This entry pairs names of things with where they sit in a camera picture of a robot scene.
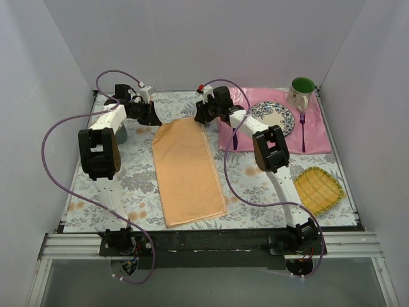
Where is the purple knife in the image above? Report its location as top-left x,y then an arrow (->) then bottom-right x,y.
233,128 -> 238,151

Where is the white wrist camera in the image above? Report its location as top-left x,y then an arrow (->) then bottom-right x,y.
138,85 -> 156,104
197,84 -> 214,104

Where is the yellow bamboo mat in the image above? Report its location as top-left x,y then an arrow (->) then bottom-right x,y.
294,166 -> 344,216

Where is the purple cable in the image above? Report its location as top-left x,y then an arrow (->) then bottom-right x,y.
42,70 -> 158,285
197,78 -> 328,279

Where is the grey mug white inside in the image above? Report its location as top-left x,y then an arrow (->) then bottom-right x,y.
115,124 -> 128,145

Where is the floral mug green inside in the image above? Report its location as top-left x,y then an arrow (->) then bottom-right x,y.
286,77 -> 315,112

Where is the aluminium frame rail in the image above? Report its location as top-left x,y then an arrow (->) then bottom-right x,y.
38,231 -> 383,260

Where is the pink floral placemat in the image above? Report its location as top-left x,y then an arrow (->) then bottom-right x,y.
229,88 -> 332,155

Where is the orange satin napkin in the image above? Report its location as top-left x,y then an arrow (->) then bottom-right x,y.
152,117 -> 228,228

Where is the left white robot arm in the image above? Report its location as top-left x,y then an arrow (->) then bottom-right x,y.
78,84 -> 162,256

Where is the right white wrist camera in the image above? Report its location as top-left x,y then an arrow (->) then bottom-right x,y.
197,84 -> 214,104

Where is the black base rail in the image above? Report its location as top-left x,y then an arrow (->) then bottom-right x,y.
98,228 -> 327,270

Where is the blue floral plate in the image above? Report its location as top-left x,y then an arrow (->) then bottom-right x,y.
251,101 -> 295,137

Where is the purple fork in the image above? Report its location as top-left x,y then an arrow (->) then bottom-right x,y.
300,111 -> 306,153

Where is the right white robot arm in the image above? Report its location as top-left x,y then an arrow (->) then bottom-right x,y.
194,84 -> 320,255

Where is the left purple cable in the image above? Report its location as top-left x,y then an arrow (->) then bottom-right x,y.
42,70 -> 158,285

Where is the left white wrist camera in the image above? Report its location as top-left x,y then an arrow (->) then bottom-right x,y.
138,85 -> 156,104

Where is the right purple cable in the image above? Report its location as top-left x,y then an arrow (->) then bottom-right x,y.
197,78 -> 328,279

